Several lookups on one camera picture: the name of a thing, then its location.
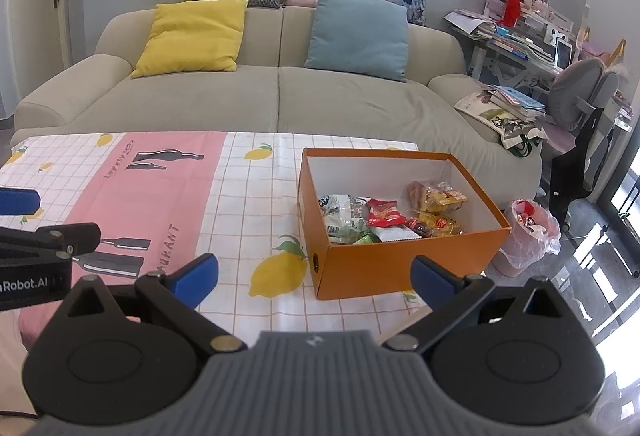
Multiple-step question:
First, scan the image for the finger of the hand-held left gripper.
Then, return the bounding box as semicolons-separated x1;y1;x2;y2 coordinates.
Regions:
0;187;42;217
0;222;102;262

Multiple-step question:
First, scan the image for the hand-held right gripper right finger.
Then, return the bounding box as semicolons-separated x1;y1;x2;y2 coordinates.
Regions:
380;255;583;353

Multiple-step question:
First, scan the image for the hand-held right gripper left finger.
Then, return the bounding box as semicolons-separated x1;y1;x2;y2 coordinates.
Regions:
50;253;248;357

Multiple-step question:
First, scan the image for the orange cardboard box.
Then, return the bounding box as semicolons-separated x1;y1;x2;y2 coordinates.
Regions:
298;147;513;301

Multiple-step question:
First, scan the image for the yellow cracker packet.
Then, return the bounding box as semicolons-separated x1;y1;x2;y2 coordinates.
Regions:
412;211;463;237

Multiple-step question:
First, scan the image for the silver snack packet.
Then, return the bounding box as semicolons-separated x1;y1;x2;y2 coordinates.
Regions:
372;225;422;243

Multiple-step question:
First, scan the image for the red snack packet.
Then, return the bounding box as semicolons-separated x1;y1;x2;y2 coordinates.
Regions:
366;197;408;228

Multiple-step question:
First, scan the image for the orange label date packet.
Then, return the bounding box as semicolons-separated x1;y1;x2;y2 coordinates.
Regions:
406;180;470;214

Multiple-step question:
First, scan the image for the pink and white tablecloth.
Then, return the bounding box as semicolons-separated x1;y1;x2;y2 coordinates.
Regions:
0;131;436;347

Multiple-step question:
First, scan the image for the pink trash bin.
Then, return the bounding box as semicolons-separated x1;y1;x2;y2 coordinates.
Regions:
492;199;562;278

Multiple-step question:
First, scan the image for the black garment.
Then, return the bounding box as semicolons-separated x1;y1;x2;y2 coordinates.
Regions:
549;106;603;219

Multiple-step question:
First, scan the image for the white door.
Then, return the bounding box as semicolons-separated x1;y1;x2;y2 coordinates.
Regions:
0;0;76;117

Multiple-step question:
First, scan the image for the stack of books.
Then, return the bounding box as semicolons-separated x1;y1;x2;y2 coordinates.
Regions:
487;85;548;122

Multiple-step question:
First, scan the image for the beige sofa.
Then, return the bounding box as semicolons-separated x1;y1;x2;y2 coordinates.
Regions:
12;9;543;197

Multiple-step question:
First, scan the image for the yellow pillow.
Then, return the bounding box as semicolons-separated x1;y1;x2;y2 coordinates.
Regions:
130;0;249;78

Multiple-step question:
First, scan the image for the white desk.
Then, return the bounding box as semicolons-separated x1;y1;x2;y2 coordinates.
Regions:
467;24;576;82

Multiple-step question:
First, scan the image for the grey office chair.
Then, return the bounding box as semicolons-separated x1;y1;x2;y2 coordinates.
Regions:
542;58;631;232

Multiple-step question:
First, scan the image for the teal pillow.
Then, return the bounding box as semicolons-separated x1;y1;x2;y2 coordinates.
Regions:
302;0;411;83

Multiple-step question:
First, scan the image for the pile of papers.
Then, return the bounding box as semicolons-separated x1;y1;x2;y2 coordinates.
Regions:
444;9;501;40

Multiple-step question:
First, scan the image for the white tablet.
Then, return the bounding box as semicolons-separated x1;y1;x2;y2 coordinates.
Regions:
554;39;573;70

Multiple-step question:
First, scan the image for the red bag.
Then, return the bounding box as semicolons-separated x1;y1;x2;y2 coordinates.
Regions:
499;0;523;28

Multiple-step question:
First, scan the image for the pink desk shelf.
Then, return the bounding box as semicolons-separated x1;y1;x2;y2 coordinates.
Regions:
484;0;576;34

